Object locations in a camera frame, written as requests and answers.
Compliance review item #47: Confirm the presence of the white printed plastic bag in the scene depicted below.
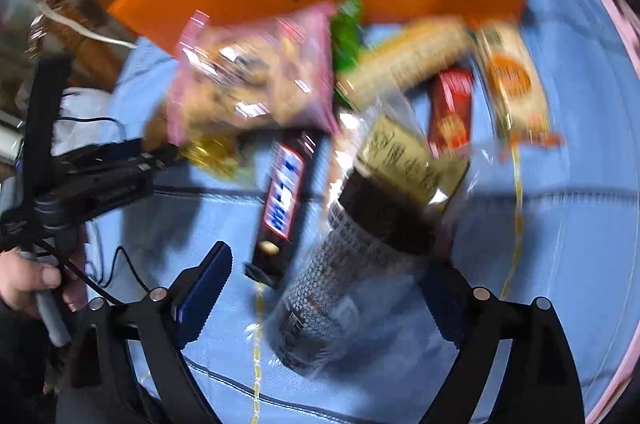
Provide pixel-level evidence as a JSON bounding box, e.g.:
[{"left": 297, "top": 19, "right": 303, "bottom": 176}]
[{"left": 50, "top": 86, "right": 121, "bottom": 155}]

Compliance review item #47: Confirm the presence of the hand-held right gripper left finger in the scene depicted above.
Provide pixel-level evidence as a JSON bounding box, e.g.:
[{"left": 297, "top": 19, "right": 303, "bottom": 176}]
[{"left": 55, "top": 241, "right": 233, "bottom": 424}]

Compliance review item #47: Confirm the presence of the orange print snack packet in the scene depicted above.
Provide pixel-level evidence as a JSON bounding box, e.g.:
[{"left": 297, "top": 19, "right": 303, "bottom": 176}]
[{"left": 472, "top": 21, "right": 563, "bottom": 152}]

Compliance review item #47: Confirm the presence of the dark brown chocolate bar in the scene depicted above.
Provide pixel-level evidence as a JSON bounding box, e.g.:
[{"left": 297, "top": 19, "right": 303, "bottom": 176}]
[{"left": 244, "top": 130, "right": 322, "bottom": 289}]

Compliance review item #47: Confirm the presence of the red snack packet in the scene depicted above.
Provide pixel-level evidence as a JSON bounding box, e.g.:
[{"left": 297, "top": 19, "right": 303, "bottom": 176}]
[{"left": 426, "top": 68, "right": 475, "bottom": 157}]

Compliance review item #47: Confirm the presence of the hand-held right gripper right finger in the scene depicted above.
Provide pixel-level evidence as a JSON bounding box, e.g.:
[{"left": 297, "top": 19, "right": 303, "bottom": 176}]
[{"left": 420, "top": 261, "right": 586, "bottom": 424}]

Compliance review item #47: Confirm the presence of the wooden chair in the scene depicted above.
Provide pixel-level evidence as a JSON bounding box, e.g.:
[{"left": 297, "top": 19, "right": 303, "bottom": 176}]
[{"left": 25, "top": 0, "right": 138, "bottom": 89}]

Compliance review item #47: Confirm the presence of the clear dark roll packet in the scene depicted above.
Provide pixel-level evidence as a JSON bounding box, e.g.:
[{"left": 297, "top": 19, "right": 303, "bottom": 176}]
[{"left": 267, "top": 101, "right": 473, "bottom": 377}]

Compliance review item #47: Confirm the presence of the white cable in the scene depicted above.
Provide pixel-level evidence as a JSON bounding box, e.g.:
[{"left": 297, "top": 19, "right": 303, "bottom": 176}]
[{"left": 37, "top": 1, "right": 138, "bottom": 49}]

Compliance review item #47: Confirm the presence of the thin black cable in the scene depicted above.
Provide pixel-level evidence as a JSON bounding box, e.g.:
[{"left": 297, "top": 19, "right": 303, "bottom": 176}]
[{"left": 52, "top": 116, "right": 121, "bottom": 127}]

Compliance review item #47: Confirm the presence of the pink cookie snack packet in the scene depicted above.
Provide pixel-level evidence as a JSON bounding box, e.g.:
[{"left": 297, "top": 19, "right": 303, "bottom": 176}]
[{"left": 167, "top": 1, "right": 338, "bottom": 145}]

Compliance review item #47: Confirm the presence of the green snack packet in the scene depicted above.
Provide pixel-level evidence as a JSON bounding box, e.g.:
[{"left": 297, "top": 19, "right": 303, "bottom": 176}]
[{"left": 330, "top": 0, "right": 368, "bottom": 104}]

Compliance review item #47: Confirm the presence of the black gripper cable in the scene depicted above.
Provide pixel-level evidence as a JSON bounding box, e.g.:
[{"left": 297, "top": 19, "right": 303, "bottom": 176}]
[{"left": 37, "top": 239, "right": 151, "bottom": 307}]

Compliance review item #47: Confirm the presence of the person's left hand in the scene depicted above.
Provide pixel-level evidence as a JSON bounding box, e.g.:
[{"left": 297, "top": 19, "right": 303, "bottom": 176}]
[{"left": 0, "top": 249, "right": 88, "bottom": 320}]

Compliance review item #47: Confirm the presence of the gold wrapped candy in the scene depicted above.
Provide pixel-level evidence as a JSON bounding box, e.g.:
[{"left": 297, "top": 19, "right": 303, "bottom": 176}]
[{"left": 177, "top": 131, "right": 246, "bottom": 182}]

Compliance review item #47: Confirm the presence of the beige cracker packet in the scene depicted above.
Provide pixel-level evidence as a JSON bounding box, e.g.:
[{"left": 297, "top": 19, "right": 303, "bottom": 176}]
[{"left": 336, "top": 18, "right": 473, "bottom": 109}]

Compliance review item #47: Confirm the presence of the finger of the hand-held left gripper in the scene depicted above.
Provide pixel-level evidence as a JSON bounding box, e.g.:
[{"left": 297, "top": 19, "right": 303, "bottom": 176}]
[
  {"left": 75, "top": 159, "right": 173, "bottom": 207},
  {"left": 60, "top": 140, "right": 157, "bottom": 165}
]

